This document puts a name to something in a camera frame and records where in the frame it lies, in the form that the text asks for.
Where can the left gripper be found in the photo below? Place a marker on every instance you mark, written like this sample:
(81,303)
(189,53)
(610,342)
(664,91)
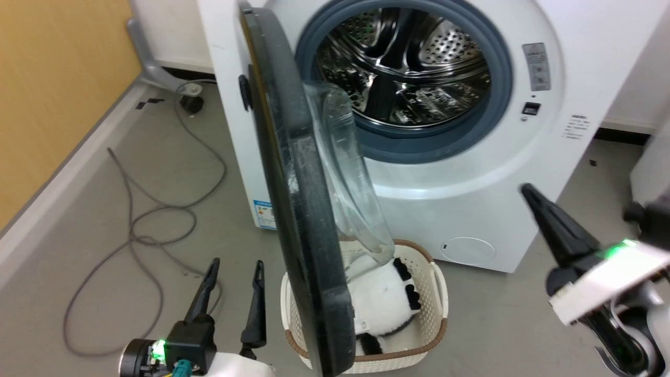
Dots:
(191,345)

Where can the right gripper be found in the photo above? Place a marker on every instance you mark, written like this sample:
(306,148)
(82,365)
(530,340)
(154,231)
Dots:
(610,280)

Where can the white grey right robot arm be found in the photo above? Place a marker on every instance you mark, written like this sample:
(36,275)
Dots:
(657,324)

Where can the white front-load washing machine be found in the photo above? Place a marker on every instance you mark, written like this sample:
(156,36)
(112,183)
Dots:
(471,178)

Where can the black glass washing machine door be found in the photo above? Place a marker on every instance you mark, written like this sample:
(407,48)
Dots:
(301,209)

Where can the black door latch socket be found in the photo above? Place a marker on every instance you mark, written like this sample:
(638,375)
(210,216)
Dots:
(531,108)

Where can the grey rubber door gasket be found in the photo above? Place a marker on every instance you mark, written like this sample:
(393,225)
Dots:
(419,147)

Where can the steel washing machine drum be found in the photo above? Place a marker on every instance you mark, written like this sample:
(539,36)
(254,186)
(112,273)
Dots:
(403,63)

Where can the blue energy label sticker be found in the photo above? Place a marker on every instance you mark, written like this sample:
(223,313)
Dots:
(264,214)

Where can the round white filter cover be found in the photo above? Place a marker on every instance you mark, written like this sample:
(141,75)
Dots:
(468,250)

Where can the small text label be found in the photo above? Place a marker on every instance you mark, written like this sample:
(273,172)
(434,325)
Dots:
(577,126)

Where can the panda plush toy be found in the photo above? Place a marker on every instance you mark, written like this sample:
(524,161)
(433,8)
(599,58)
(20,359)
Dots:
(382,309)

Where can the cream plastic laundry basket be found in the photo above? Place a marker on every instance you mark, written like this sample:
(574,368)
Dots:
(434,314)

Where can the grey warning sticker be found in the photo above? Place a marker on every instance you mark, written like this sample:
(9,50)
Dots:
(536,67)

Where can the black floor tape piece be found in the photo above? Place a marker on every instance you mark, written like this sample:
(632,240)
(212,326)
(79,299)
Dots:
(149,103)

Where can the grey chair base with caster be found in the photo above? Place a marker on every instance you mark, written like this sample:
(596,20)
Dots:
(152,68)

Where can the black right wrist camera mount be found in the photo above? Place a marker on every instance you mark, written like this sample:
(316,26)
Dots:
(654,220)

